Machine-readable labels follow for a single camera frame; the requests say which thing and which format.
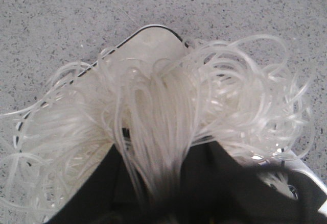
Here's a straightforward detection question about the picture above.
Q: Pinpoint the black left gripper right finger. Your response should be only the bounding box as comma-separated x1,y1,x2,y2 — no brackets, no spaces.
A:
176,142,326,223

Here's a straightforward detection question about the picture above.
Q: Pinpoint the white translucent vermicelli bundle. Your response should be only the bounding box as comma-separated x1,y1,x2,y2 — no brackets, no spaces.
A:
1,34,314,223

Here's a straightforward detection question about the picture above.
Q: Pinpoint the black silver kitchen scale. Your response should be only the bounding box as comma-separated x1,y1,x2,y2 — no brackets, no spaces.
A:
13,26,326,223

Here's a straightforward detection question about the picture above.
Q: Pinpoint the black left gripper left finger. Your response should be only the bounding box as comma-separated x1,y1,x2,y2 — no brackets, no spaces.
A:
47,142,144,224

